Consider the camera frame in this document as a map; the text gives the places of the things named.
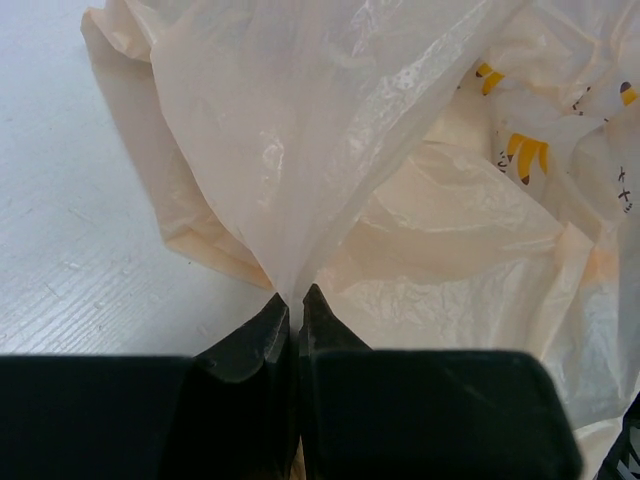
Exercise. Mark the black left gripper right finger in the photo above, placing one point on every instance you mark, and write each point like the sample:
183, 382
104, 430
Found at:
425, 414

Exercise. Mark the translucent printed plastic bag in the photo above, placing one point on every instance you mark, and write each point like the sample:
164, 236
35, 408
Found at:
452, 174

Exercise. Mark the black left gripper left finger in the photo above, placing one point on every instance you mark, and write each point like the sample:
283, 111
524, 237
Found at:
222, 414

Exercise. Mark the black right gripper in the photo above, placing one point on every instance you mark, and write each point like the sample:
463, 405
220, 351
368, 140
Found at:
622, 461

